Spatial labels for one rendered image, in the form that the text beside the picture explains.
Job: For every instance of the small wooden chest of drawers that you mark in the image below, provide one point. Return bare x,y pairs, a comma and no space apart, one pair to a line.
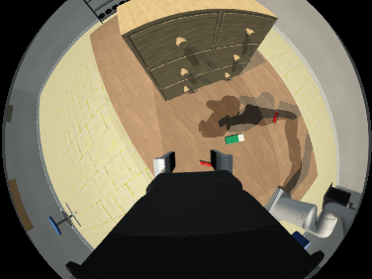
137,14

